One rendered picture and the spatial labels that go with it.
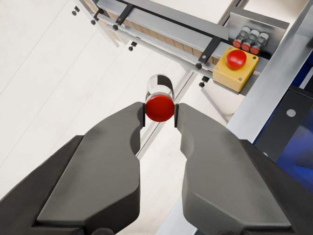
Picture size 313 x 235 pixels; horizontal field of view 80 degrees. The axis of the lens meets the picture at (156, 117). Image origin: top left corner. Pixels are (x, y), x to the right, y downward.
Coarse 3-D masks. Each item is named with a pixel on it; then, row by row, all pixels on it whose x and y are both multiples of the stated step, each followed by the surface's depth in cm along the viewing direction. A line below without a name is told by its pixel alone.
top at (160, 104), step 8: (152, 96) 12; (160, 96) 12; (152, 104) 12; (160, 104) 12; (168, 104) 12; (152, 112) 13; (160, 112) 13; (168, 112) 13; (152, 120) 13; (160, 120) 13
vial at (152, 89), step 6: (150, 78) 16; (156, 78) 15; (150, 84) 14; (156, 84) 14; (150, 90) 13; (156, 90) 13; (162, 90) 13; (168, 90) 13; (150, 96) 13; (168, 96) 13
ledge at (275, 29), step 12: (240, 12) 45; (252, 12) 44; (240, 24) 47; (252, 24) 45; (264, 24) 43; (276, 24) 41; (288, 24) 41; (228, 36) 54; (276, 36) 44; (264, 48) 49; (276, 48) 47
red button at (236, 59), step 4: (232, 52) 39; (236, 52) 39; (240, 52) 39; (244, 52) 39; (228, 56) 39; (232, 56) 39; (236, 56) 39; (240, 56) 38; (244, 56) 38; (228, 60) 39; (232, 60) 39; (236, 60) 39; (240, 60) 38; (244, 60) 38; (228, 64) 40; (232, 64) 39; (236, 64) 39; (240, 64) 39; (244, 64) 39; (232, 68) 40; (236, 68) 40; (240, 68) 40
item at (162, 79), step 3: (159, 75) 15; (162, 75) 16; (159, 78) 15; (162, 78) 15; (165, 78) 15; (168, 78) 16; (159, 81) 14; (162, 81) 14; (165, 81) 14; (168, 81) 15; (159, 84) 14; (162, 84) 14; (165, 84) 14; (168, 84) 14; (171, 84) 15; (168, 87) 14; (171, 87) 14; (174, 96) 14
